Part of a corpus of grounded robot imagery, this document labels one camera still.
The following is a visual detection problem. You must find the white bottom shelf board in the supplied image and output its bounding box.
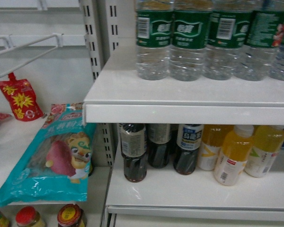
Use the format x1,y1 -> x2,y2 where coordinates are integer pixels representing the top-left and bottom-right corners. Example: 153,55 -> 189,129
105,150 -> 284,224

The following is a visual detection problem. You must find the white wire display hook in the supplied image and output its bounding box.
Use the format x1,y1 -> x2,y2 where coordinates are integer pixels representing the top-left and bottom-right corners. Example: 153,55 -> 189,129
0,33 -> 63,78

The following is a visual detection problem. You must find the red lid sauce jar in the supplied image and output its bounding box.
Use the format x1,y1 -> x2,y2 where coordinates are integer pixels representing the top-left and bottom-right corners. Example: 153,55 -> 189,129
15,206 -> 46,227

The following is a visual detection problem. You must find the clear water bottle green label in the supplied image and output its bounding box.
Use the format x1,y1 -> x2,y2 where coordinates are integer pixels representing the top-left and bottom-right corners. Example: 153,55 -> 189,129
234,0 -> 284,81
169,0 -> 213,81
135,0 -> 173,80
204,0 -> 255,80

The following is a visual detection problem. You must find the red sauce pouch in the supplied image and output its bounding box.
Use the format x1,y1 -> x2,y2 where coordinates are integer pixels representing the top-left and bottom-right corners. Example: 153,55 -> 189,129
0,72 -> 44,122

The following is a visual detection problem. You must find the dark oolong tea bottle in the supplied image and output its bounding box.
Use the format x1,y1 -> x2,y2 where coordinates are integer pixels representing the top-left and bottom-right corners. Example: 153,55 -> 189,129
120,123 -> 147,183
173,124 -> 204,175
147,123 -> 171,168

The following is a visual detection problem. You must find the yellow vitamin drink bottle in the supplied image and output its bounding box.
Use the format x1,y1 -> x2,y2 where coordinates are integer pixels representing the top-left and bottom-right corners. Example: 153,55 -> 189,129
244,125 -> 284,178
197,124 -> 234,171
213,125 -> 254,186

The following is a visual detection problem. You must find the white shelf board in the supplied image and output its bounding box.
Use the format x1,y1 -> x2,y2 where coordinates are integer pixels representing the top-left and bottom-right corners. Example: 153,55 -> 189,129
85,38 -> 284,125
105,150 -> 284,224

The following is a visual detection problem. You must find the red label sauce jar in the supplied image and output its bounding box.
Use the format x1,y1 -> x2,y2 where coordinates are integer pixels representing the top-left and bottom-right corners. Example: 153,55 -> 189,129
57,204 -> 86,227

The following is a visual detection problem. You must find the white slotted shelf upright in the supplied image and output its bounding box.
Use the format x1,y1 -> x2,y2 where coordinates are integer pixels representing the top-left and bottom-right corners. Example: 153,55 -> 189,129
80,0 -> 116,167

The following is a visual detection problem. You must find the teal noodle snack bag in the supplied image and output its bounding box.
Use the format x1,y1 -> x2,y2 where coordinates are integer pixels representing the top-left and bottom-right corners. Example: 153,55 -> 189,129
0,103 -> 97,207

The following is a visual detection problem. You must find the white left side shelf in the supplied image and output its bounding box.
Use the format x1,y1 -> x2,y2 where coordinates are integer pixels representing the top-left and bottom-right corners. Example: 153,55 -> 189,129
0,118 -> 111,202

